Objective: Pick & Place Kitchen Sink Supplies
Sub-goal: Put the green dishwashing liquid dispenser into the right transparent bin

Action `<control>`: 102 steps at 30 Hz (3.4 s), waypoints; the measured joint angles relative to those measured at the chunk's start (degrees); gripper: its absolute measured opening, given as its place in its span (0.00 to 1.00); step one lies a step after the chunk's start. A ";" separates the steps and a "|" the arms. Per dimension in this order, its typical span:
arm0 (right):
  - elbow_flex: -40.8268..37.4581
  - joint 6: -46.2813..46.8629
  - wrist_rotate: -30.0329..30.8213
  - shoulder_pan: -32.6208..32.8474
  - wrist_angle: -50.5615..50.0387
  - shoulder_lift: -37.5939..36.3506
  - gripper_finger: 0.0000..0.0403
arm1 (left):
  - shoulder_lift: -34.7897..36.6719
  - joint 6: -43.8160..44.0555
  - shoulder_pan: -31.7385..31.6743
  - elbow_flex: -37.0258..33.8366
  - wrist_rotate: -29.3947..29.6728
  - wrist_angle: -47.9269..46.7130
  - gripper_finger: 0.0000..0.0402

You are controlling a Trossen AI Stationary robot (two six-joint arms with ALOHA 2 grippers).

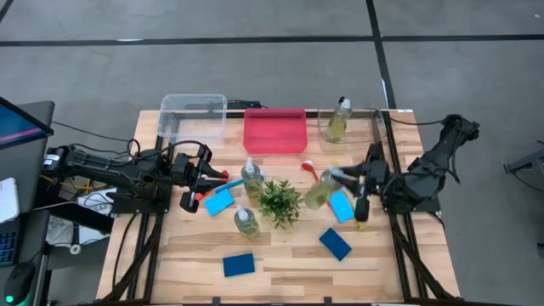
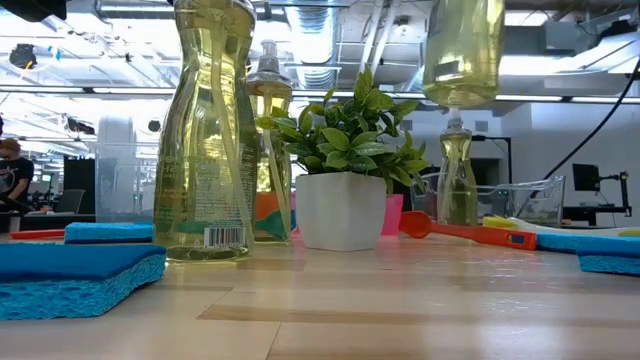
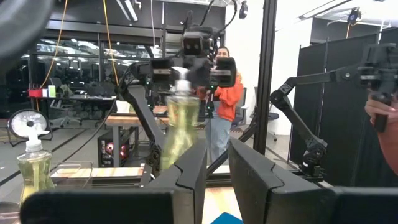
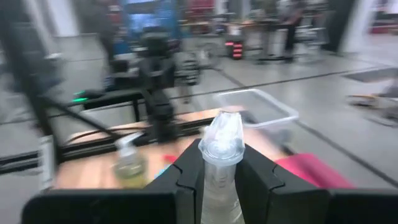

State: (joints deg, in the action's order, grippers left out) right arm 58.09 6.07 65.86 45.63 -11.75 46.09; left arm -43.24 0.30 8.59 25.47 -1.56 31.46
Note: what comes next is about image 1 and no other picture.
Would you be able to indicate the white tape roll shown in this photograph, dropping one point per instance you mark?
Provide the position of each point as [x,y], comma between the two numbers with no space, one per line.
[75,248]

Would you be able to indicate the gray side desk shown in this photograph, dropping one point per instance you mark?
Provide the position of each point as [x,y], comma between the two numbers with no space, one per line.
[30,170]

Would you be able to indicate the clear plastic bin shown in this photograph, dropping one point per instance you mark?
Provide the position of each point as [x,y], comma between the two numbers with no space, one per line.
[193,102]
[365,136]

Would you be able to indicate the black aluminium table frame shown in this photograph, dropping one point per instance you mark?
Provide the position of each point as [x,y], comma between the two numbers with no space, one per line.
[389,136]

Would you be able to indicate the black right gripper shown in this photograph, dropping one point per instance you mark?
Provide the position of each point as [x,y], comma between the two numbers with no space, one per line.
[376,174]

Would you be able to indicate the green plant in white pot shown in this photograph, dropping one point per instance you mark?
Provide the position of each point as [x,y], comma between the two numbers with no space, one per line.
[280,204]

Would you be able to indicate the blue sponge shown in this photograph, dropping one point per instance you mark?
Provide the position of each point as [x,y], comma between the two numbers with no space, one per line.
[335,244]
[238,265]
[219,203]
[341,207]

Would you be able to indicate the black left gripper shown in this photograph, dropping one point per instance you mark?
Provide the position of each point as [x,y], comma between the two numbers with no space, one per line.
[189,174]

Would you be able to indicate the pink plastic bin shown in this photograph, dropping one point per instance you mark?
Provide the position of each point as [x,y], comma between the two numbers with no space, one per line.
[275,132]

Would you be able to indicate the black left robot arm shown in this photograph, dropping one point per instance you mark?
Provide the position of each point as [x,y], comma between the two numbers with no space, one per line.
[106,168]

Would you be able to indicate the blue dish brush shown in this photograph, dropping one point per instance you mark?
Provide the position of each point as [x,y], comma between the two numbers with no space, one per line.
[229,185]

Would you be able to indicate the computer monitor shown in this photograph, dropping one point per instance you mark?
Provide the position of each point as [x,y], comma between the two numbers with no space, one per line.
[17,125]

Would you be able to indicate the black power strip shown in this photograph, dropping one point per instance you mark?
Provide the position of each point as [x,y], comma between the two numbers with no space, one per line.
[246,104]

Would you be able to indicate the red dish brush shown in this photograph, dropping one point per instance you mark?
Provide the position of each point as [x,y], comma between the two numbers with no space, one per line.
[309,167]

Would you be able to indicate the black keyboard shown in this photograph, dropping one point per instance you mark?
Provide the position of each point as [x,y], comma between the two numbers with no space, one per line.
[7,246]

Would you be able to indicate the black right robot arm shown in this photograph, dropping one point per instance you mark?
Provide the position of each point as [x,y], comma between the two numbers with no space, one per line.
[429,170]

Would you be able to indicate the black computer mouse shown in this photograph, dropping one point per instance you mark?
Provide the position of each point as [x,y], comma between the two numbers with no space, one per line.
[19,282]

